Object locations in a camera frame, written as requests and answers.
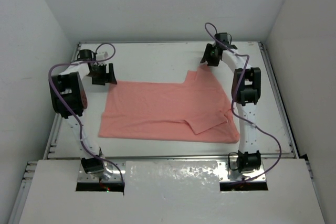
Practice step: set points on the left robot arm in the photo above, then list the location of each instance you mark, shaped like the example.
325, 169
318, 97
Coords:
69, 100

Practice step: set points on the salmon pink t-shirt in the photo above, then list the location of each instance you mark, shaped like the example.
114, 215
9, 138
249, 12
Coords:
196, 110

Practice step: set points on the aluminium table frame rail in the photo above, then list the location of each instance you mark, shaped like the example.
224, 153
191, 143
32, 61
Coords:
169, 63

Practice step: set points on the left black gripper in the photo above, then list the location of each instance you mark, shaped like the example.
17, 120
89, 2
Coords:
102, 75

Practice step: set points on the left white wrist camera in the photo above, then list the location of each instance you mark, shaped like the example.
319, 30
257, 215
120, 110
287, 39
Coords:
102, 55

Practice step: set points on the white front cover panel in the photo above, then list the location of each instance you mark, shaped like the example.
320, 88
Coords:
171, 192

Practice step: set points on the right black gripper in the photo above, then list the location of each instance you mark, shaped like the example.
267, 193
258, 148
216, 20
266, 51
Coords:
207, 56

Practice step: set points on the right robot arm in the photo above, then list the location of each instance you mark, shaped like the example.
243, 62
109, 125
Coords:
246, 92

